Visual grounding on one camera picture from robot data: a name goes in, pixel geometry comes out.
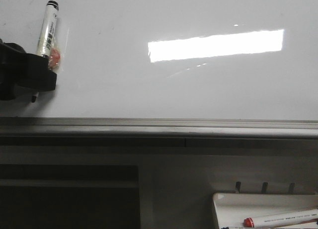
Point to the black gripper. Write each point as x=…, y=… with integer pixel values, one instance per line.
x=20, y=70

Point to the red round magnet taped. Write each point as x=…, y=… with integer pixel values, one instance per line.
x=54, y=59

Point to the black whiteboard marker pen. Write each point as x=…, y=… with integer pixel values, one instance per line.
x=46, y=40

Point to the grey aluminium whiteboard ledge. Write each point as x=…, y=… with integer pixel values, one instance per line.
x=58, y=131

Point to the white whiteboard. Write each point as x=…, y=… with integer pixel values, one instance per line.
x=205, y=59

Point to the red capped whiteboard marker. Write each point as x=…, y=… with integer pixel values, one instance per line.
x=285, y=219

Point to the metal hook left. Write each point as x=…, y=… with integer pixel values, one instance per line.
x=237, y=187

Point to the white marker tray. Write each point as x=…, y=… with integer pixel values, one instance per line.
x=230, y=209

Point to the metal hook middle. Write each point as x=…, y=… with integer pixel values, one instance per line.
x=264, y=187

